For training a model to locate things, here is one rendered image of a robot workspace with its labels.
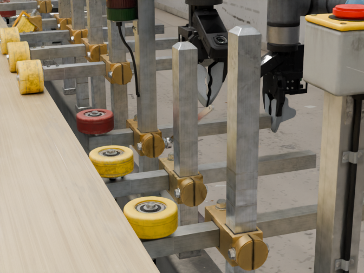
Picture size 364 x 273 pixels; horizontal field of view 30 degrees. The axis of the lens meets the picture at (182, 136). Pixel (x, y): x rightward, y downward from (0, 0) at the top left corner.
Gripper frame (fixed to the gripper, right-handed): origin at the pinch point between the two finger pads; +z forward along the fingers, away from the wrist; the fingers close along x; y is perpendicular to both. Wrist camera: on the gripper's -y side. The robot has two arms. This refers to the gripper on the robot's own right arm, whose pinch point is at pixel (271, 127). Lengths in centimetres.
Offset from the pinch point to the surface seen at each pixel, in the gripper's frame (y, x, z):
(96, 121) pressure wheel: -42.8, -4.1, -7.5
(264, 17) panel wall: 214, 450, 50
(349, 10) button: -33, -81, -40
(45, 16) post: -32, 144, -8
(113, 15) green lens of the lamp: -38.7, -6.2, -29.6
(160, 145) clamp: -30.2, -8.6, -2.1
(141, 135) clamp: -33.8, -6.6, -4.1
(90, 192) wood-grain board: -52, -40, -7
